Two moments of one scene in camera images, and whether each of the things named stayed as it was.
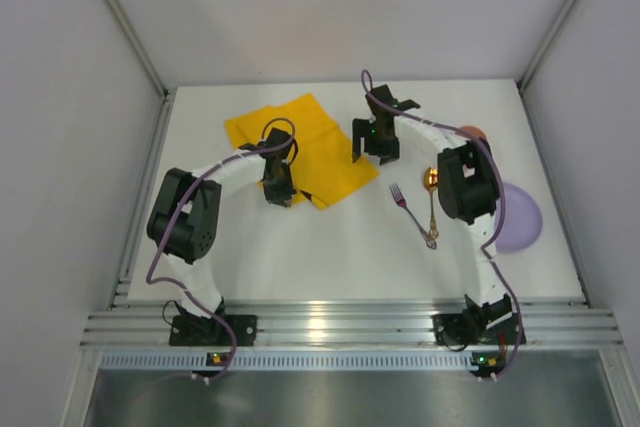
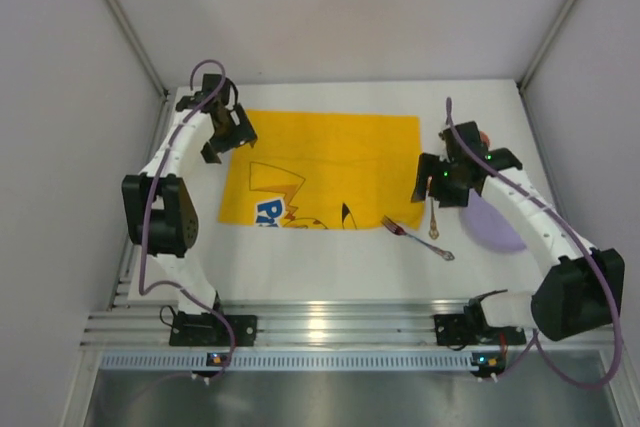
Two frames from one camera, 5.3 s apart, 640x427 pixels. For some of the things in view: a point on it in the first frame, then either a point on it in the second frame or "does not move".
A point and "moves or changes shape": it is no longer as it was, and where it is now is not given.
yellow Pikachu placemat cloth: (323, 152) moves or changes shape
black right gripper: (376, 144) → (445, 187)
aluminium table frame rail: (120, 323) does not move
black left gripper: (278, 186) → (232, 135)
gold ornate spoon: (431, 182) does not move
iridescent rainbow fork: (400, 200) → (446, 255)
